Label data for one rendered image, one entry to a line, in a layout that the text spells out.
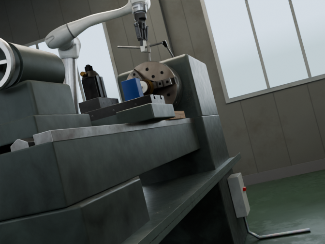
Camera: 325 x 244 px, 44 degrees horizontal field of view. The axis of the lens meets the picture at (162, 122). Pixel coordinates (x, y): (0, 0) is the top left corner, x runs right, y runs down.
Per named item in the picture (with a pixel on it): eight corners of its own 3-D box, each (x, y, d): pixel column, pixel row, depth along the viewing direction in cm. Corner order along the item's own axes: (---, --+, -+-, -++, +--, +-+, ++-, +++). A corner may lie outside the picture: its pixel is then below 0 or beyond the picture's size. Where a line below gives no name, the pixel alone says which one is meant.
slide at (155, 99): (81, 128, 191) (79, 119, 191) (165, 105, 178) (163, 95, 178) (61, 130, 173) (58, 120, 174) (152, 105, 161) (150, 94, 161)
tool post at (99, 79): (94, 102, 183) (89, 81, 183) (108, 98, 181) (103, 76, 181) (86, 102, 176) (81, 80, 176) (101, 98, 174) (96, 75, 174)
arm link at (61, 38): (63, 19, 247) (70, 24, 260) (37, 33, 249) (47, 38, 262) (72, 38, 246) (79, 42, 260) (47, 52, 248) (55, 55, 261)
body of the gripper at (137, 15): (139, 16, 252) (140, 30, 252) (130, 13, 245) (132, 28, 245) (148, 13, 248) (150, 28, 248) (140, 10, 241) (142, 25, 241)
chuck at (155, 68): (131, 116, 243) (129, 64, 242) (182, 115, 233) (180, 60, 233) (125, 117, 234) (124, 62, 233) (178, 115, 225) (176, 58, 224)
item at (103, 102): (101, 114, 192) (99, 103, 192) (120, 108, 189) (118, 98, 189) (80, 114, 172) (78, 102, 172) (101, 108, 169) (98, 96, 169)
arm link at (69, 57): (56, 148, 259) (68, 147, 281) (81, 147, 257) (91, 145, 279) (50, 30, 261) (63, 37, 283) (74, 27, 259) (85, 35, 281)
